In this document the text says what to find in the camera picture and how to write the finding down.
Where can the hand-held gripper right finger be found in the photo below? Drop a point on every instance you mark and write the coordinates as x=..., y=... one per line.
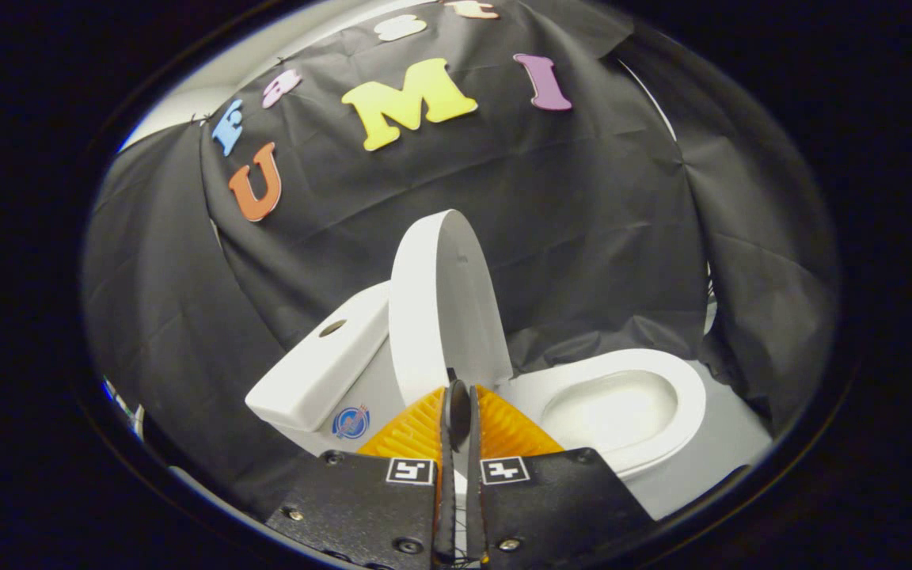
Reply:
x=474, y=483

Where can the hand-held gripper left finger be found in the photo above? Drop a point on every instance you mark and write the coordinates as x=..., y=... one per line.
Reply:
x=447, y=483

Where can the black round lid tab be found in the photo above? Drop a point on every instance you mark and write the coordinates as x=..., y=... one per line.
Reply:
x=459, y=405

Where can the white toilet lid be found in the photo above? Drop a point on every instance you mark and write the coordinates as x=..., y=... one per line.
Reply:
x=440, y=301

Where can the black backdrop cloth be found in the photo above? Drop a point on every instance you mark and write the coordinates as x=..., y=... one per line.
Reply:
x=543, y=198

